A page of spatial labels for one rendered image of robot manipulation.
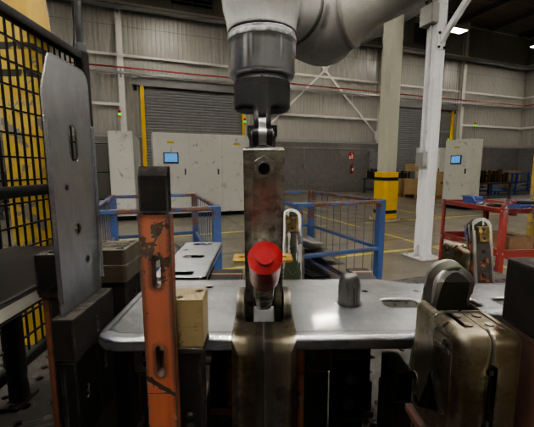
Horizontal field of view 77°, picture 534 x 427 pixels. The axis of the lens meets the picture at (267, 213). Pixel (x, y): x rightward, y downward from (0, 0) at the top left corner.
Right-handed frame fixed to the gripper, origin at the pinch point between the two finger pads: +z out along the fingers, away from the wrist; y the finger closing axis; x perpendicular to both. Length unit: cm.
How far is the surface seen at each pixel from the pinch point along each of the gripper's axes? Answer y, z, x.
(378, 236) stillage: 214, 46, -94
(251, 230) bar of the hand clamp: -16.4, -3.2, 1.1
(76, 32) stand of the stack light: 62, -50, 56
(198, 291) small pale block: -11.4, 4.5, 7.0
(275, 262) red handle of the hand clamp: -26.4, -3.1, -0.7
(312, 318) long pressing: -5.1, 10.8, -6.5
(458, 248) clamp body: 16.0, 6.7, -38.2
